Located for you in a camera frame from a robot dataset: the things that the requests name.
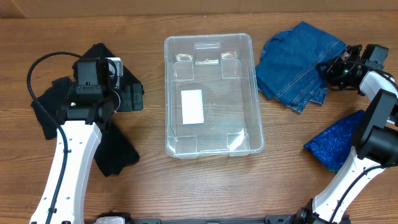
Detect large black cloth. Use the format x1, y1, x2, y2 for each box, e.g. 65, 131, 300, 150
73, 43, 143, 112

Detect blue denim jeans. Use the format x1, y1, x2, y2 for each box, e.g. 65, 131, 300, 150
256, 22, 346, 113

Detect long black cloth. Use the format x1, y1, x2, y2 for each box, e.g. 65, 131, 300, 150
94, 123, 140, 177

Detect sparkly blue cloth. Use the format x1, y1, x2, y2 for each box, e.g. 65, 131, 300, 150
303, 110, 364, 174

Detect small black cloth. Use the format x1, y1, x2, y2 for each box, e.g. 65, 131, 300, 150
31, 77, 73, 140

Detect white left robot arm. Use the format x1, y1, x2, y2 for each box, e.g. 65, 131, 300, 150
30, 57, 143, 223

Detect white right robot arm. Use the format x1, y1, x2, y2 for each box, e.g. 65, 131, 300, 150
285, 44, 397, 223

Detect white label in container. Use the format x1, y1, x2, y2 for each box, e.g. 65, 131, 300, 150
181, 90, 204, 125

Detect clear plastic storage container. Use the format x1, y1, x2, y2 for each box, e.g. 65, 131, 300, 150
164, 33, 265, 159

